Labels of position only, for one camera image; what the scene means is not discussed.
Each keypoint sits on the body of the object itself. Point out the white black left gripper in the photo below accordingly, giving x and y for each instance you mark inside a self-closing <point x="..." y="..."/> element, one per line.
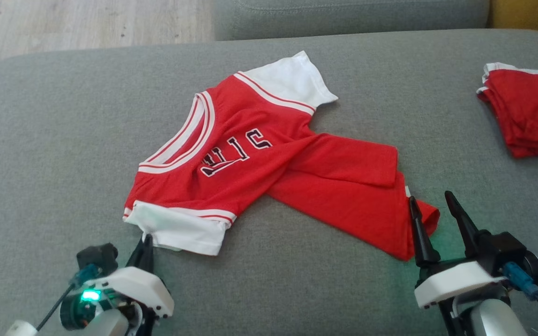
<point x="143" y="289"/>

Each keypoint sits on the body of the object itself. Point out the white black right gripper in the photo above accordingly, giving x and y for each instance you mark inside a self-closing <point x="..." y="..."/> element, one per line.
<point x="451" y="284"/>

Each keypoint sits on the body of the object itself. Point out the red basketball jersey white sleeves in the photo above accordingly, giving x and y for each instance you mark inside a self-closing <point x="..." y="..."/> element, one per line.
<point x="250" y="177"/>

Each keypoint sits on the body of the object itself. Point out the red shorts white side stripe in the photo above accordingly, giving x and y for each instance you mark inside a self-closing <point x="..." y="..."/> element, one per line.
<point x="530" y="112"/>

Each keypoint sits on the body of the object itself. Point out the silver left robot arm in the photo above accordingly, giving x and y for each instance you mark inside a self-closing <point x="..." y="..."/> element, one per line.
<point x="105" y="322"/>

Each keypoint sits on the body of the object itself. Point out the large grey sofa seat cushion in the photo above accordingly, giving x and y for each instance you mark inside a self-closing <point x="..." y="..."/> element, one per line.
<point x="63" y="140"/>

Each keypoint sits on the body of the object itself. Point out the wide yellow sofa backrest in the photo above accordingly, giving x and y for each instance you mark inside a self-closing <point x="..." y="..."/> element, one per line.
<point x="530" y="14"/>

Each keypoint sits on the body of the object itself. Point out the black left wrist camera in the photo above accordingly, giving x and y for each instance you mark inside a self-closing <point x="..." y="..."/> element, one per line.
<point x="96" y="256"/>

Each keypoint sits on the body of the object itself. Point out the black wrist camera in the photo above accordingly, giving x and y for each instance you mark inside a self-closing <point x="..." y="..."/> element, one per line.
<point x="96" y="256"/>
<point x="507" y="252"/>

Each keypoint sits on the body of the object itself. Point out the blue left camera connector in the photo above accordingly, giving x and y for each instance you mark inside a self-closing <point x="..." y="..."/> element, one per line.
<point x="86" y="274"/>

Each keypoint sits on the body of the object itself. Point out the blue camera connector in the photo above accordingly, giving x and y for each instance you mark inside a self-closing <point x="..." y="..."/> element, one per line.
<point x="86" y="274"/>
<point x="521" y="280"/>

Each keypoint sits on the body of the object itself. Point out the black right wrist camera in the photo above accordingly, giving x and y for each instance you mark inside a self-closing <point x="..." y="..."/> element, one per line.
<point x="507" y="252"/>

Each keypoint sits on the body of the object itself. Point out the blue right camera connector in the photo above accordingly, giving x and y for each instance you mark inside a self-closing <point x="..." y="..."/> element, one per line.
<point x="521" y="280"/>

